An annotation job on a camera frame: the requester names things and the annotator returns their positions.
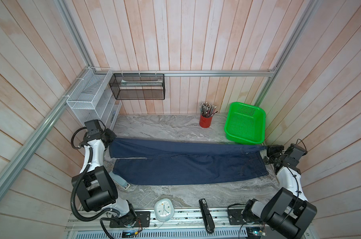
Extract blue denim trousers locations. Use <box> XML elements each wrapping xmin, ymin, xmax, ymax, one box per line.
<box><xmin>109</xmin><ymin>138</ymin><xmax>269</xmax><ymax>186</ymax></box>

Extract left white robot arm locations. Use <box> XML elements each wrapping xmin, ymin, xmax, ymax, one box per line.
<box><xmin>70</xmin><ymin>119</ymin><xmax>137</xmax><ymax>239</ymax></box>

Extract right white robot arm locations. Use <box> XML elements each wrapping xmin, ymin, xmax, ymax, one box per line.
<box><xmin>241</xmin><ymin>143</ymin><xmax>317</xmax><ymax>239</ymax></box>

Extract green plastic basket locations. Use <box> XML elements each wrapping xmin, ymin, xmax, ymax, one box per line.
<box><xmin>224</xmin><ymin>102</ymin><xmax>266</xmax><ymax>145</ymax></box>

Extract red metal pencil cup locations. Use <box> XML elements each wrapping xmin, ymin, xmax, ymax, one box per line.
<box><xmin>199</xmin><ymin>115</ymin><xmax>213</xmax><ymax>128</ymax></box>

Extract black remote control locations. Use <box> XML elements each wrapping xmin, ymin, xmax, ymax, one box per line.
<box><xmin>199</xmin><ymin>199</ymin><xmax>215</xmax><ymax>234</ymax></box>

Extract white round alarm clock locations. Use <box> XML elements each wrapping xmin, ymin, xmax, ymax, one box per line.
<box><xmin>154</xmin><ymin>198</ymin><xmax>175</xmax><ymax>222</ymax></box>

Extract white wire mesh shelf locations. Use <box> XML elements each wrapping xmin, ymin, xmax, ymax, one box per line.
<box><xmin>67</xmin><ymin>67</ymin><xmax>122</xmax><ymax>129</ymax></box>

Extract black mesh wall basket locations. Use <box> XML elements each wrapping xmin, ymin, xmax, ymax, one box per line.
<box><xmin>109</xmin><ymin>73</ymin><xmax>166</xmax><ymax>100</ymax></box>

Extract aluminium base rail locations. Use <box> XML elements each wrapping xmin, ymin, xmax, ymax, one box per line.
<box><xmin>63</xmin><ymin>206</ymin><xmax>315</xmax><ymax>239</ymax></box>

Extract horizontal aluminium frame rail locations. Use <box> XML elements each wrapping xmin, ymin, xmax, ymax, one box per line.
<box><xmin>98</xmin><ymin>68</ymin><xmax>275</xmax><ymax>77</ymax></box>

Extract left aluminium frame rail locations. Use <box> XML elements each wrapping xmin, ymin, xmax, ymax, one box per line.
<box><xmin>0</xmin><ymin>66</ymin><xmax>91</xmax><ymax>202</ymax></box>

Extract left vertical aluminium post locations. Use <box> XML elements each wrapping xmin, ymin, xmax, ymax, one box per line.
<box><xmin>55</xmin><ymin>0</ymin><xmax>94</xmax><ymax>67</ymax></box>

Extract vertical aluminium post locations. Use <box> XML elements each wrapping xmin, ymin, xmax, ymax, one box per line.
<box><xmin>254</xmin><ymin>0</ymin><xmax>322</xmax><ymax>107</ymax></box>
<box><xmin>55</xmin><ymin>0</ymin><xmax>94</xmax><ymax>67</ymax></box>

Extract right vertical aluminium post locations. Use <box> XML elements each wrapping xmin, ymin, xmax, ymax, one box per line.
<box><xmin>254</xmin><ymin>0</ymin><xmax>322</xmax><ymax>107</ymax></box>

